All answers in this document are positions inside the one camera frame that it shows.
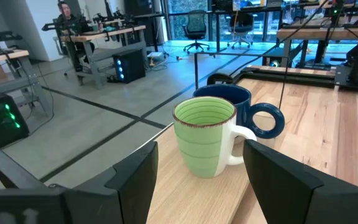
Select person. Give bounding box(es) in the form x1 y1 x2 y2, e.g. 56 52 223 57
56 1 96 73

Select green and white mug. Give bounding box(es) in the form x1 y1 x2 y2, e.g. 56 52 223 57
172 96 257 179

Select black table edge rail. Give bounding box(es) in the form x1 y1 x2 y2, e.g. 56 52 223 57
237 66 358 93

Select black office chair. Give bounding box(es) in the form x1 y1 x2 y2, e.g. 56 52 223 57
227 12 255 50
182 9 211 55

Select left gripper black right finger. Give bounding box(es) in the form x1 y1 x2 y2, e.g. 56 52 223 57
243 139 358 224

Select black round object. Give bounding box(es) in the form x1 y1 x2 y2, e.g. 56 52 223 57
206 73 235 86

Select blue mug with ring handle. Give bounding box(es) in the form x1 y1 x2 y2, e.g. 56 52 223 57
193 83 286 140

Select black computer tower blue lights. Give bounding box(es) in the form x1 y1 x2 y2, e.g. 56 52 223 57
112 49 147 84

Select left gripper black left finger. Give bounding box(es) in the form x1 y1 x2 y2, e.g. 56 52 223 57
62 141 159 224

